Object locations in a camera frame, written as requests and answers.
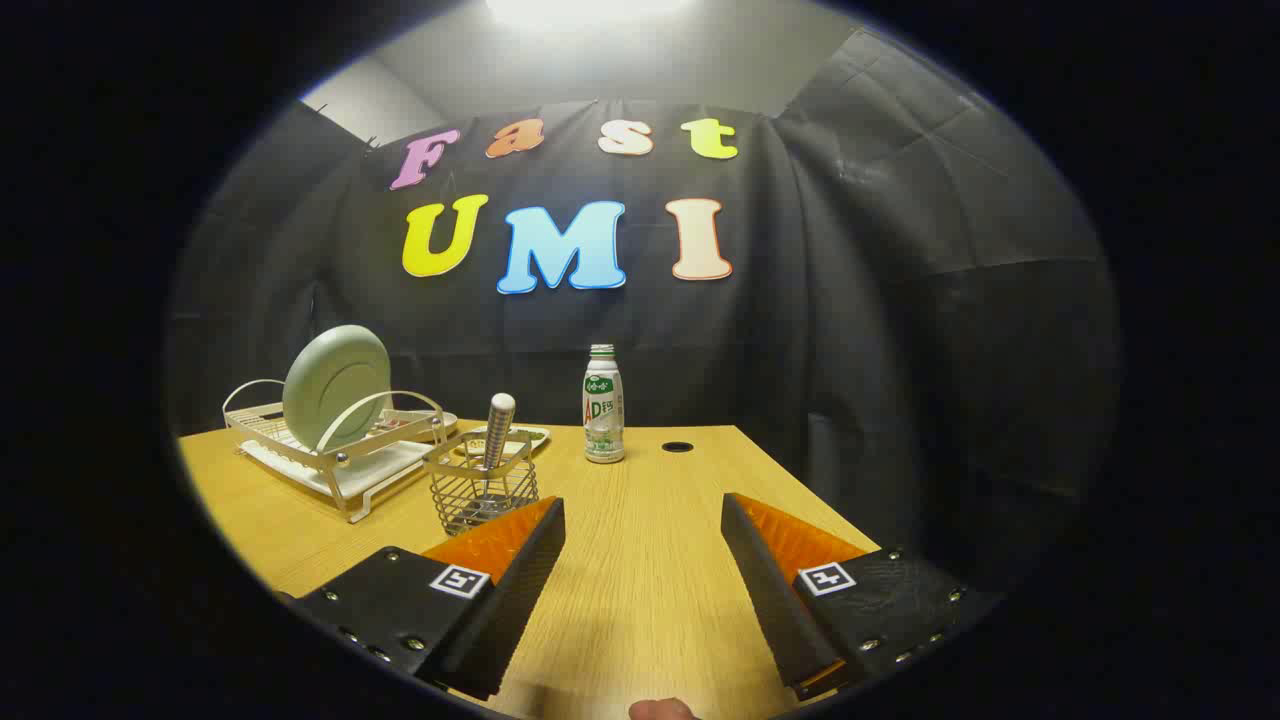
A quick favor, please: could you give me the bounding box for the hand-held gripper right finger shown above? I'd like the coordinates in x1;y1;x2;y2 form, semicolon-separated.
720;492;1001;701

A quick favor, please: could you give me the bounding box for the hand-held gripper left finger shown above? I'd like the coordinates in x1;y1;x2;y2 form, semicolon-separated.
275;497;567;701

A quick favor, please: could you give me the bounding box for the metal wire basket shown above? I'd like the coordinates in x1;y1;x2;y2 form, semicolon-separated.
423;430;541;537

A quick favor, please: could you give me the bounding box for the blue checkered handle spoon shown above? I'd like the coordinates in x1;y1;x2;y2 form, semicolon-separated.
478;393;517;501

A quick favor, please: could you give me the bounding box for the white wire dish rack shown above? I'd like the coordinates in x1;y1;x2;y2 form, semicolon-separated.
222;378;448;524

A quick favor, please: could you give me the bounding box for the pale green plate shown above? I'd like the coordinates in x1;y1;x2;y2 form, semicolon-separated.
282;325;393;453

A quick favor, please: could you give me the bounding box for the white divided dish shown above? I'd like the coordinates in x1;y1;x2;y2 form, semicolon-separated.
455;425;551;459

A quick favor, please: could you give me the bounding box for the white plastic drip tray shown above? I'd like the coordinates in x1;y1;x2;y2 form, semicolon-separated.
238;438;433;498

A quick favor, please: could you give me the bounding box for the white drink bottle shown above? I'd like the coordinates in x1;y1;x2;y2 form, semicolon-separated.
582;344;626;465

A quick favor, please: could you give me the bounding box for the black backdrop cloth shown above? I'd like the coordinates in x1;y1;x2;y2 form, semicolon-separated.
165;25;1121;601

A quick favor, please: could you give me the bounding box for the bright ceiling light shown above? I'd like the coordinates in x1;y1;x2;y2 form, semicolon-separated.
485;0;691;31

